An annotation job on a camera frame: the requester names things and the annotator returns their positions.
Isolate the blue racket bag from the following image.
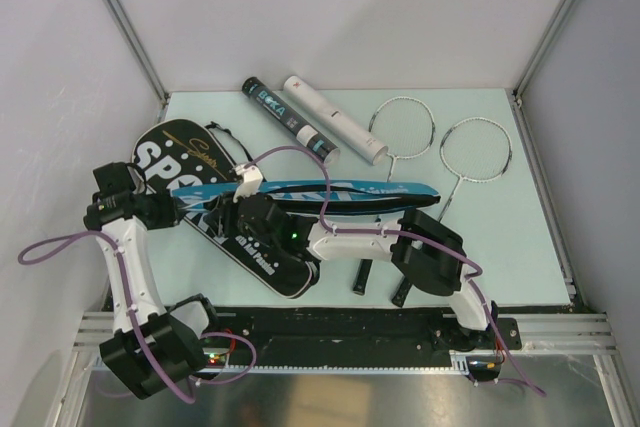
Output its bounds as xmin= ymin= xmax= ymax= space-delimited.
xmin=169 ymin=179 xmax=442 ymax=218

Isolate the black shuttlecock tube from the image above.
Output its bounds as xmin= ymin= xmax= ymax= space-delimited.
xmin=242 ymin=77 xmax=340 ymax=166

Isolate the white shuttlecock tube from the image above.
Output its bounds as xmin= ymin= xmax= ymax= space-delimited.
xmin=283 ymin=75 xmax=388 ymax=165

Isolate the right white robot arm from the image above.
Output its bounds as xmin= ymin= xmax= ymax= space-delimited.
xmin=204 ymin=193 xmax=498 ymax=348

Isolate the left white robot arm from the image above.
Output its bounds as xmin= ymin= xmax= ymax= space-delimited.
xmin=84 ymin=162 xmax=222 ymax=399

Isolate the black racket bag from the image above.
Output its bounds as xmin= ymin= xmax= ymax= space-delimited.
xmin=132 ymin=119 xmax=319 ymax=298

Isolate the white racket left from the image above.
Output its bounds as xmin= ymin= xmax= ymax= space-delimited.
xmin=350 ymin=96 xmax=436 ymax=296

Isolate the white black racket right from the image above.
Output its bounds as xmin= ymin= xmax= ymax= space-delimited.
xmin=389 ymin=116 xmax=515 ymax=309

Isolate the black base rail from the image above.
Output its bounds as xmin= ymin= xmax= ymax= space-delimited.
xmin=214 ymin=306 xmax=497 ymax=366

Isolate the grey cable duct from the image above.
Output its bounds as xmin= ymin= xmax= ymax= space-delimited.
xmin=199 ymin=349 xmax=476 ymax=375

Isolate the left aluminium frame post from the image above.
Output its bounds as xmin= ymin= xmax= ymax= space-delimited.
xmin=103 ymin=0 xmax=169 ymax=104

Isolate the aluminium frame post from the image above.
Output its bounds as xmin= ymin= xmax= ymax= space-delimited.
xmin=103 ymin=0 xmax=169 ymax=104
xmin=511 ymin=0 xmax=580 ymax=106

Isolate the right aluminium frame post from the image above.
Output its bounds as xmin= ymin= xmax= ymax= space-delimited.
xmin=511 ymin=0 xmax=580 ymax=106

